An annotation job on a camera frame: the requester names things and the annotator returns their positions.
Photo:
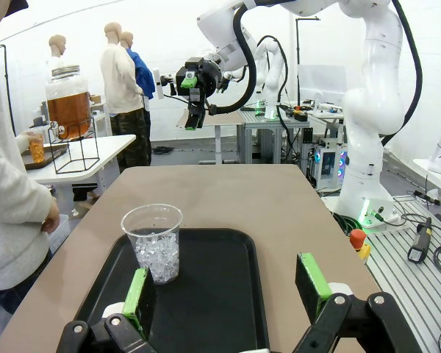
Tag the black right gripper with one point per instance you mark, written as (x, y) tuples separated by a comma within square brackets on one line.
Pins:
[(206, 79)]

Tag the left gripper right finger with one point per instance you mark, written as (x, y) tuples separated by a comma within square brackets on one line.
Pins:
[(312, 283)]

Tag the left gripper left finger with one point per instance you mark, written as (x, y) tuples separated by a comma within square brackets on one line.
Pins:
[(136, 294)]

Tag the short clear plastic cup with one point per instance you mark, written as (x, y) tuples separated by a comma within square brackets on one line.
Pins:
[(156, 257)]

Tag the tall clear plastic cup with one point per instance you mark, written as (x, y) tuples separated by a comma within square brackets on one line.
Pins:
[(37, 154)]

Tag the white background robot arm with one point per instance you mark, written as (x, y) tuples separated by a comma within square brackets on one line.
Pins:
[(273, 70)]

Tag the person's left forearm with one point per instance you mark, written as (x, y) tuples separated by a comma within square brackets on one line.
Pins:
[(22, 142)]

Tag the person's right forearm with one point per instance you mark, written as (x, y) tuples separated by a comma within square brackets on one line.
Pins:
[(25, 191)]

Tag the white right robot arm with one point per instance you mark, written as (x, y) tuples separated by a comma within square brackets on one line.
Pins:
[(371, 103)]

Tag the glass drink dispenser jar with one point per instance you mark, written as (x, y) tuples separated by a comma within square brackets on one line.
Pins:
[(68, 114)]

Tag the person's right hand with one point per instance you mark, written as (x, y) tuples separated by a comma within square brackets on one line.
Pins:
[(52, 218)]

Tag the person's left hand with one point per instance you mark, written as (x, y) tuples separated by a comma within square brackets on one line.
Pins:
[(33, 138)]

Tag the brown top desk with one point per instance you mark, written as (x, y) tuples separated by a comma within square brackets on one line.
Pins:
[(224, 117)]

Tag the mannequin in blue shirt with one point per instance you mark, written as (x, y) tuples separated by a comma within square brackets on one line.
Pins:
[(145, 77)]

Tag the red yellow emergency stop button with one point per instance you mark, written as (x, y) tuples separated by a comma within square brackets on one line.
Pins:
[(358, 237)]

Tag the mannequin in beige sweater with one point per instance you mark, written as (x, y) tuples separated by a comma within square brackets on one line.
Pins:
[(119, 81)]

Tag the black plastic serving tray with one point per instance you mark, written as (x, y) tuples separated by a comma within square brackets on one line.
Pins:
[(213, 294)]

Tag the aluminium profile base table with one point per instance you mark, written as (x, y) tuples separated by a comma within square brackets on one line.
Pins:
[(397, 294)]

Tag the white side table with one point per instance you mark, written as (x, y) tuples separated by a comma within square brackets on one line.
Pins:
[(110, 145)]

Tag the small cardboard box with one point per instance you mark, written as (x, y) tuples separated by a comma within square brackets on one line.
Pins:
[(95, 99)]

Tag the black handheld scanner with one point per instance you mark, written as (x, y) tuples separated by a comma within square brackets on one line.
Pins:
[(417, 252)]

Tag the thin black pole stand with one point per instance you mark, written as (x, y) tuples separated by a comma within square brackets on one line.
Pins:
[(298, 55)]

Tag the white computer with lit fans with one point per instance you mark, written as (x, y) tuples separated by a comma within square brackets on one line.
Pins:
[(329, 162)]

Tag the mannequin in white top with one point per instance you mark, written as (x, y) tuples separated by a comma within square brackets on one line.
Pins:
[(57, 44)]

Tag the dark metal tray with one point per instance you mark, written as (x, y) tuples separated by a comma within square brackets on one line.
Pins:
[(55, 150)]

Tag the person in white sweatshirt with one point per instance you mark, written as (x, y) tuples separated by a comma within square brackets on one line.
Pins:
[(7, 202)]

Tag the white round edge table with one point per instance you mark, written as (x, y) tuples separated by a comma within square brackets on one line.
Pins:
[(437, 176)]

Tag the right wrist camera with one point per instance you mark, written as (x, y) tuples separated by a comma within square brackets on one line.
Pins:
[(158, 84)]

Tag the grey aluminium frame table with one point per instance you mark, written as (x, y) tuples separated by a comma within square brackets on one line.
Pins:
[(264, 123)]

